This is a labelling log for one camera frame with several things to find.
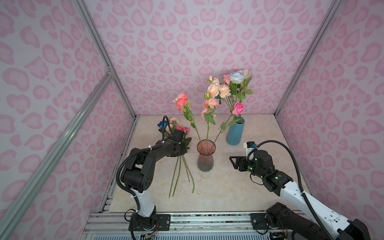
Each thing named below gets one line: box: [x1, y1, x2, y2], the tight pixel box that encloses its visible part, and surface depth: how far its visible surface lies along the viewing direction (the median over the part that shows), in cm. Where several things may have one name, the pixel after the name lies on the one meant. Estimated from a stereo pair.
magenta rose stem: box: [213, 103, 245, 143], surface depth 67 cm
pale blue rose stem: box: [229, 71, 246, 121], surface depth 75 cm
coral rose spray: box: [201, 92, 219, 151], surface depth 73 cm
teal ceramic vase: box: [226, 116, 245, 146], surface depth 96 cm
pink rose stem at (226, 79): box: [223, 74, 240, 121], surface depth 79 cm
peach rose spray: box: [207, 75, 238, 122], surface depth 76 cm
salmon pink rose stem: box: [173, 93, 204, 150], surface depth 71 cm
